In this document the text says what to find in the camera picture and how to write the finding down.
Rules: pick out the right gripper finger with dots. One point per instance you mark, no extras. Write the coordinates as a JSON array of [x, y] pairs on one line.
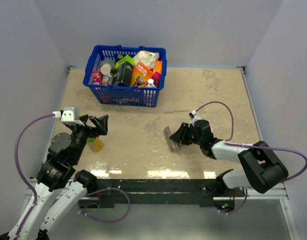
[[185, 142], [180, 132]]

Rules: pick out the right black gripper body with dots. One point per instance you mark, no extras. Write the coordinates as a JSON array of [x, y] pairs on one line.
[[190, 135]]

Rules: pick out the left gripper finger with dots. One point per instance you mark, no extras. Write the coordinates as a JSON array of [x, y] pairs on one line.
[[99, 121], [101, 130]]

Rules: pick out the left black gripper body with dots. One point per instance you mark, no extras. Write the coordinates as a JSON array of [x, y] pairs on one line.
[[81, 133]]

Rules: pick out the white grey remote control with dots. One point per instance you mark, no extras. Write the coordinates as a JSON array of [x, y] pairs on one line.
[[173, 146]]

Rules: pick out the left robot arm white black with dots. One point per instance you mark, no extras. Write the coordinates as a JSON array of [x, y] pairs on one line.
[[58, 186]]

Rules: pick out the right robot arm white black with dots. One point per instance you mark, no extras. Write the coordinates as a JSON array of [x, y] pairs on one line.
[[261, 167]]

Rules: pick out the orange juice bottle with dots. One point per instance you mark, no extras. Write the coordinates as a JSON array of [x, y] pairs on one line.
[[95, 144]]

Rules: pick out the small screwdriver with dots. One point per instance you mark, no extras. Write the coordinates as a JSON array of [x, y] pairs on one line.
[[175, 111]]

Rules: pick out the blue plastic basket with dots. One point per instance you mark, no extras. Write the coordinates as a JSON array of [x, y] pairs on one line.
[[123, 95]]

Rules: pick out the pink box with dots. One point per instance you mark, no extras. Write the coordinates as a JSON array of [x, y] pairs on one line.
[[97, 77]]

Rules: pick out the black green box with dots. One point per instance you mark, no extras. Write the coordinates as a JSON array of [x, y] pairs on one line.
[[123, 72]]

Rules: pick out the white pump bottle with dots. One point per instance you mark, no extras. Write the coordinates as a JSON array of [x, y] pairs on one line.
[[107, 67]]

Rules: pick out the small white cap bottle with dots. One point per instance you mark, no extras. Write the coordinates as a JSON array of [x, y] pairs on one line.
[[150, 83]]

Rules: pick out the orange Gillette razor box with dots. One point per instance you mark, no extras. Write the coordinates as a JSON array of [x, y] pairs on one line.
[[140, 75]]

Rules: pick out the magenta small box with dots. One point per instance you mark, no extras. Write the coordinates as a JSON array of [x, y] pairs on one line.
[[156, 78]]

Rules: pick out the crumpled white paper bag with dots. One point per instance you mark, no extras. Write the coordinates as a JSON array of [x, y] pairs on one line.
[[147, 58]]

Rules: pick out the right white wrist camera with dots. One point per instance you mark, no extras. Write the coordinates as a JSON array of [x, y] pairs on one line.
[[194, 116]]

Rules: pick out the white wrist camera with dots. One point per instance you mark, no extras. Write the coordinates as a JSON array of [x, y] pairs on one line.
[[194, 116], [69, 116]]

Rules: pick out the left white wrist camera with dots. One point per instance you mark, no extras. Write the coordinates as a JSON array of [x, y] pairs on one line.
[[69, 116]]

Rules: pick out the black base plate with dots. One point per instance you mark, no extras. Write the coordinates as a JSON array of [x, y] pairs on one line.
[[201, 192]]

